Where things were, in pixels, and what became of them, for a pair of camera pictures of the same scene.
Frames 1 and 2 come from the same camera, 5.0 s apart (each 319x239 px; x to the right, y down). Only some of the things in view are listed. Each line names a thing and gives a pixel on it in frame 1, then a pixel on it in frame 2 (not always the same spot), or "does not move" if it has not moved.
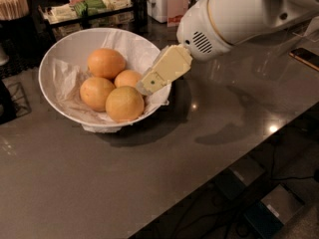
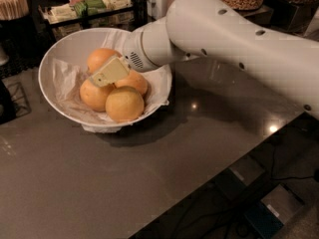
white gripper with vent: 198,30 -> 132,53
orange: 94,93 does not move
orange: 105,63 does not move
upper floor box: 237,176 does not move
